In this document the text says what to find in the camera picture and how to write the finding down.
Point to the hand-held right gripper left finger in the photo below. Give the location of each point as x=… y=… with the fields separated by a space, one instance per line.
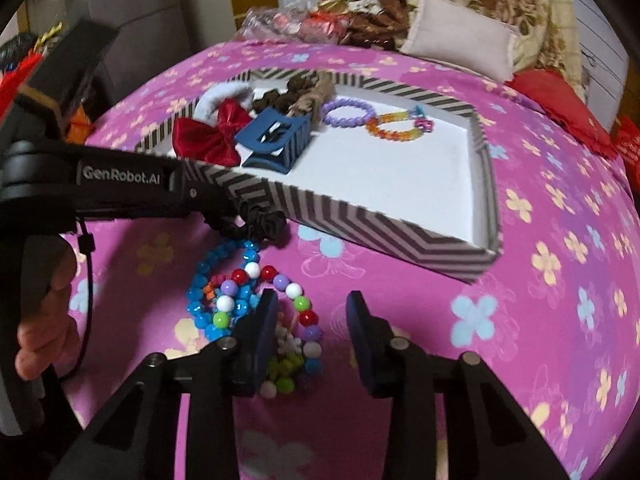
x=265 y=340

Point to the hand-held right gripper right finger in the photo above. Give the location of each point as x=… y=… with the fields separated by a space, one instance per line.
x=362 y=345

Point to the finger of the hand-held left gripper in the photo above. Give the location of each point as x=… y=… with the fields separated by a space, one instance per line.
x=202 y=195

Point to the red bow hair clip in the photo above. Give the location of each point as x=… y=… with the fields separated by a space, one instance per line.
x=205 y=140

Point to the black scrunchie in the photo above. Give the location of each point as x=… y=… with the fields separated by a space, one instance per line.
x=260 y=225

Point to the white fluffy scrunchie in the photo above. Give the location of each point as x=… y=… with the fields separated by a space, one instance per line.
x=220 y=95

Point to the blue hair claw clip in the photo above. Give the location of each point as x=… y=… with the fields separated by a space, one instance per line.
x=295 y=145

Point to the dark brown scrunchie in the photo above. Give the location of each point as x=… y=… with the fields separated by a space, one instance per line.
x=272 y=100

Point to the leopard print scrunchie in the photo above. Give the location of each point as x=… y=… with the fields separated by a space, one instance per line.
x=315 y=92

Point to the striped cardboard box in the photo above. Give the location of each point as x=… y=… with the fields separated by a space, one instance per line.
x=400 y=185

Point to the person's left hand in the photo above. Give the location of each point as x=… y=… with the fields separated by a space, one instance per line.
x=45 y=320

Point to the clear plastic bag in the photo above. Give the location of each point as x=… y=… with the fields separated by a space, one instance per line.
x=280 y=22

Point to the grey cabinet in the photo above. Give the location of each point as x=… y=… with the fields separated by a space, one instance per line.
x=150 y=10

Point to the pink floral bedsheet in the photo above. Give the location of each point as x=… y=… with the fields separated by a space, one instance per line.
x=550 y=260

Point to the brown floral quilt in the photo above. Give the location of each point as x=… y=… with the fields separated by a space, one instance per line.
x=380 y=15

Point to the beige pillow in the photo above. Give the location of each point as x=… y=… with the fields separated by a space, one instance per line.
x=460 y=35

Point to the red cushion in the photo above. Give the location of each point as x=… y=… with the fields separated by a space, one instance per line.
x=560 y=95

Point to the beige rose print blanket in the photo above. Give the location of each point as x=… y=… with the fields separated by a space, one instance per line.
x=525 y=0

